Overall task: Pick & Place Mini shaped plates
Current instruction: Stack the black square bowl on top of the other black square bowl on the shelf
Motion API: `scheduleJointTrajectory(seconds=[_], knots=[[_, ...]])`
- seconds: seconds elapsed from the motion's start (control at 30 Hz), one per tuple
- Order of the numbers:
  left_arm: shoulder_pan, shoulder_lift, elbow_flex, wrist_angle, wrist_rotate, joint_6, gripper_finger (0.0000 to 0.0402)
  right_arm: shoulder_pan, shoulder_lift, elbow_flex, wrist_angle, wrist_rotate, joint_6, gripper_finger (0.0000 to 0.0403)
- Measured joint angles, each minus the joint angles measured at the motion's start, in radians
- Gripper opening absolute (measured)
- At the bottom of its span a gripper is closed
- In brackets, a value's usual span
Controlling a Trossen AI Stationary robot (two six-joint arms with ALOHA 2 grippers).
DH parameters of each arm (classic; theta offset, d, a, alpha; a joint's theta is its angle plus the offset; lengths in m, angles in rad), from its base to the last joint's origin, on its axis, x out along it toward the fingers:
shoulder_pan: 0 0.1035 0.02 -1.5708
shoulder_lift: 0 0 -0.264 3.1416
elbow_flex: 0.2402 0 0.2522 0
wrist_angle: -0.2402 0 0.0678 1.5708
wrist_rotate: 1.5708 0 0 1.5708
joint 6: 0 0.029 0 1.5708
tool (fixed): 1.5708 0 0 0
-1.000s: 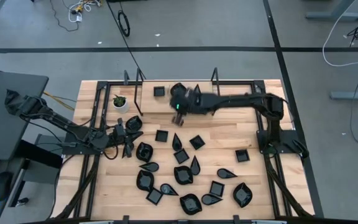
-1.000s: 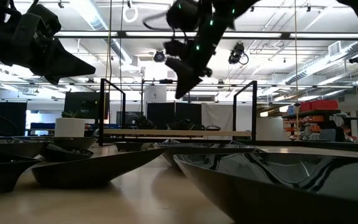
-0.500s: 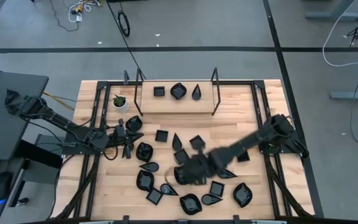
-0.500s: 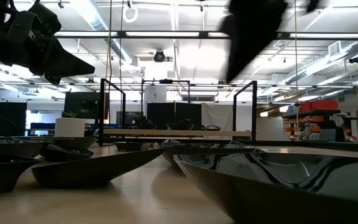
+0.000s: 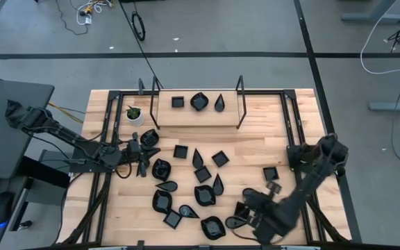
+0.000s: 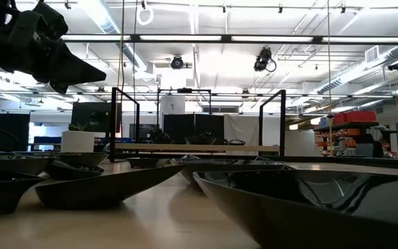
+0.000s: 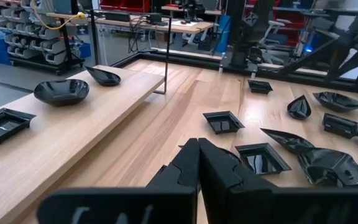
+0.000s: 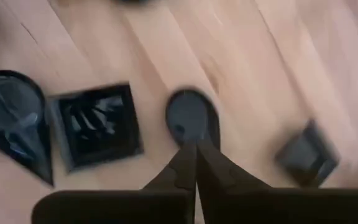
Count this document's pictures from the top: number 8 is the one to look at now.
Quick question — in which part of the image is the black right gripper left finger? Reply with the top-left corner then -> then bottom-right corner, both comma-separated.
31,144 -> 197,224

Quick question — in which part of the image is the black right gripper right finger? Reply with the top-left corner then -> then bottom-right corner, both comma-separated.
196,141 -> 358,224

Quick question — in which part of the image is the black square mini plate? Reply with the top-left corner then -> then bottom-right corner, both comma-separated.
273,119 -> 341,189
46,81 -> 145,173

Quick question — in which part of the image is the black teardrop mini plate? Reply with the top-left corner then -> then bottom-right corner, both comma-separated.
0,69 -> 55,189
165,88 -> 222,153

